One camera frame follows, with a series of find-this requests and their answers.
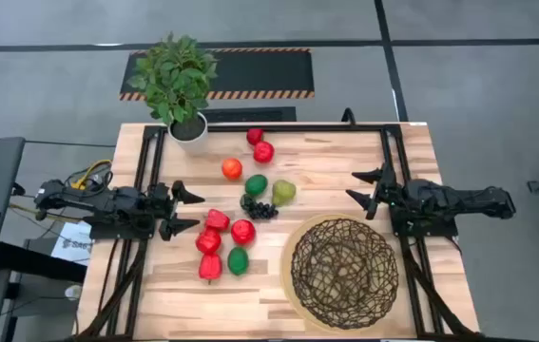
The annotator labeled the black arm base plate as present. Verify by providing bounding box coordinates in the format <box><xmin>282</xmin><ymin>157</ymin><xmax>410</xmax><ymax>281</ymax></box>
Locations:
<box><xmin>390</xmin><ymin>208</ymin><xmax>459</xmax><ymax>238</ymax></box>
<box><xmin>88</xmin><ymin>222</ymin><xmax>156</xmax><ymax>240</ymax></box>

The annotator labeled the black aluminium table frame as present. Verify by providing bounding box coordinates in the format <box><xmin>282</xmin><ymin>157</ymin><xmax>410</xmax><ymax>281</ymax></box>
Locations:
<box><xmin>76</xmin><ymin>123</ymin><xmax>482</xmax><ymax>341</ymax></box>

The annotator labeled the red apple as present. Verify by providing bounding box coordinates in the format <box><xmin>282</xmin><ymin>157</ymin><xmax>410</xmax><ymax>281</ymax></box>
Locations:
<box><xmin>230</xmin><ymin>218</ymin><xmax>257</xmax><ymax>246</ymax></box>

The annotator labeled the round straw placemat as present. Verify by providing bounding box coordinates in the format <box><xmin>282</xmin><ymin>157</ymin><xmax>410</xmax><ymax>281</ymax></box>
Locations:
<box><xmin>279</xmin><ymin>212</ymin><xmax>401</xmax><ymax>333</ymax></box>

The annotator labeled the yellow cable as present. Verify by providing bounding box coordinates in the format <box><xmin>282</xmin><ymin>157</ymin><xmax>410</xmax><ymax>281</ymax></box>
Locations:
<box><xmin>71</xmin><ymin>159</ymin><xmax>113</xmax><ymax>191</ymax></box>

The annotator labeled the dark brown wicker basket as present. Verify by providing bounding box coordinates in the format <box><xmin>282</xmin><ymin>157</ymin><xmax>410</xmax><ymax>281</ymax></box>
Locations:
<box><xmin>290</xmin><ymin>217</ymin><xmax>400</xmax><ymax>331</ymax></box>

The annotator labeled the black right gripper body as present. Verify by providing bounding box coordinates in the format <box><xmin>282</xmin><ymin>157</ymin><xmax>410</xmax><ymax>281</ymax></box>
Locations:
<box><xmin>371</xmin><ymin>163</ymin><xmax>406</xmax><ymax>219</ymax></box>

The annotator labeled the green lime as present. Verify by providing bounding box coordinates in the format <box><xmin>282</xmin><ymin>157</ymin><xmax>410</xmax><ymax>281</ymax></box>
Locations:
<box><xmin>226</xmin><ymin>246</ymin><xmax>250</xmax><ymax>276</ymax></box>
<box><xmin>244</xmin><ymin>174</ymin><xmax>269</xmax><ymax>198</ymax></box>

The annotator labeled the black grape bunch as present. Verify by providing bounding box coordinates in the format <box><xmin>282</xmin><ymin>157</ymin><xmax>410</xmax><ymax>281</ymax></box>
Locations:
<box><xmin>240</xmin><ymin>193</ymin><xmax>279</xmax><ymax>220</ymax></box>

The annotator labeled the white printed paper sheet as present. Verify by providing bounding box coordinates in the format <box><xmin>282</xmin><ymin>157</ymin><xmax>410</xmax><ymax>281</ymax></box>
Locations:
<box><xmin>50</xmin><ymin>220</ymin><xmax>94</xmax><ymax>267</ymax></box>

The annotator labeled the small black floor grille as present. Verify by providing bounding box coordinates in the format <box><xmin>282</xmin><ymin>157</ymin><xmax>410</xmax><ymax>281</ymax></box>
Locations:
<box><xmin>201</xmin><ymin>106</ymin><xmax>298</xmax><ymax>124</ymax></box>

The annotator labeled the black hazard-striped floor mat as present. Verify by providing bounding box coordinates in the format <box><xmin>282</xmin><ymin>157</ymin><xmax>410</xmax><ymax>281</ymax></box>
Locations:
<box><xmin>119</xmin><ymin>47</ymin><xmax>316</xmax><ymax>102</ymax></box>

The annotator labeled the green plant in white pot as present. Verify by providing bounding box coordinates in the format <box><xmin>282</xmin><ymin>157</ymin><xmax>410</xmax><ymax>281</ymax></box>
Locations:
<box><xmin>125</xmin><ymin>31</ymin><xmax>219</xmax><ymax>156</ymax></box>

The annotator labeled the red bell pepper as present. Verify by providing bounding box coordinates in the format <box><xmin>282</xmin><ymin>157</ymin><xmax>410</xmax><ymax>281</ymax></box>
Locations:
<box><xmin>198</xmin><ymin>253</ymin><xmax>223</xmax><ymax>285</ymax></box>
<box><xmin>195</xmin><ymin>227</ymin><xmax>222</xmax><ymax>256</ymax></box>
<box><xmin>205</xmin><ymin>208</ymin><xmax>231</xmax><ymax>233</ymax></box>

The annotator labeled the orange fruit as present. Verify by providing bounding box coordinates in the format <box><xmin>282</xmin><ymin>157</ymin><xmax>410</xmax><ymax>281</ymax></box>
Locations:
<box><xmin>221</xmin><ymin>158</ymin><xmax>243</xmax><ymax>181</ymax></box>

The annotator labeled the clear plastic bottle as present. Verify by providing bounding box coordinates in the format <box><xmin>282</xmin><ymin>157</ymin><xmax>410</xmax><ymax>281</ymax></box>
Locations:
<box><xmin>63</xmin><ymin>283</ymin><xmax>84</xmax><ymax>301</ymax></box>

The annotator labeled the black cable loop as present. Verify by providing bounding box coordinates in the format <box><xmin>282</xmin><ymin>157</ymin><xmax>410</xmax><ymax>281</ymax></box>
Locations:
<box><xmin>340</xmin><ymin>107</ymin><xmax>358</xmax><ymax>129</ymax></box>

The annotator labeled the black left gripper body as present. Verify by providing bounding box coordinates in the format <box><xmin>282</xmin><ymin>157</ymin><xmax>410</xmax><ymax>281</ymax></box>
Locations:
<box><xmin>144</xmin><ymin>181</ymin><xmax>179</xmax><ymax>229</ymax></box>

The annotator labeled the small red tomato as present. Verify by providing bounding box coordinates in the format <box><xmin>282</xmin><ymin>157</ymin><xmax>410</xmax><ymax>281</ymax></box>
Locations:
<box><xmin>245</xmin><ymin>127</ymin><xmax>265</xmax><ymax>146</ymax></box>

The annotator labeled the large red tomato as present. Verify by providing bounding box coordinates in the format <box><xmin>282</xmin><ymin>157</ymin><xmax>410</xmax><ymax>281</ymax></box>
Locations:
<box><xmin>253</xmin><ymin>141</ymin><xmax>276</xmax><ymax>164</ymax></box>

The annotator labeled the green pear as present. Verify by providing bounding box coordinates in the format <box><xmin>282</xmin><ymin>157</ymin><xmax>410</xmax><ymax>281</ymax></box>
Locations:
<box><xmin>271</xmin><ymin>179</ymin><xmax>298</xmax><ymax>207</ymax></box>

